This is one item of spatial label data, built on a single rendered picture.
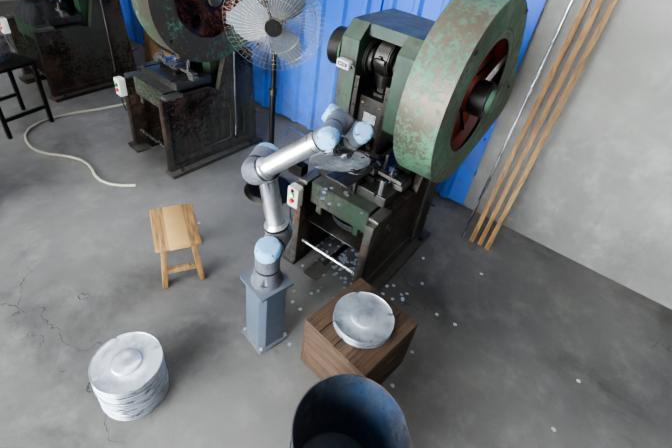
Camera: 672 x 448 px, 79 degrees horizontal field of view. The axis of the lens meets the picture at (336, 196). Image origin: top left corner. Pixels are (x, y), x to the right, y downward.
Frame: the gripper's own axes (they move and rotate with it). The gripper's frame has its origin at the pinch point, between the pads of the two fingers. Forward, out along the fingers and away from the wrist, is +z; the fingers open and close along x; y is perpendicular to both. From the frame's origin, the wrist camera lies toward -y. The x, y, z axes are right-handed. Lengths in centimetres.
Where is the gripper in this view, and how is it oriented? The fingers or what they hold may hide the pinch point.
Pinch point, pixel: (342, 152)
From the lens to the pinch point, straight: 184.0
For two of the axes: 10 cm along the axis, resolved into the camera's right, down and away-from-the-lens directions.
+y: -9.6, 0.6, -2.8
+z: -2.7, 1.2, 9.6
